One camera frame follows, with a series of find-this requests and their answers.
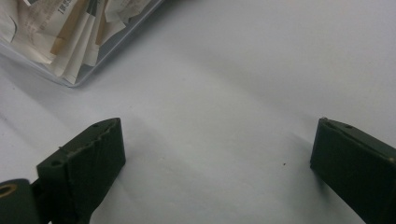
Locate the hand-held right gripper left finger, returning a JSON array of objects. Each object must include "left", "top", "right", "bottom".
[{"left": 35, "top": 117, "right": 127, "bottom": 224}]

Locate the clear plastic box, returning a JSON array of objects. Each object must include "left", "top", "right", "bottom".
[{"left": 0, "top": 0, "right": 166, "bottom": 89}]

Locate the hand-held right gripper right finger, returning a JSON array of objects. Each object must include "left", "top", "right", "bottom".
[{"left": 309, "top": 117, "right": 396, "bottom": 224}]

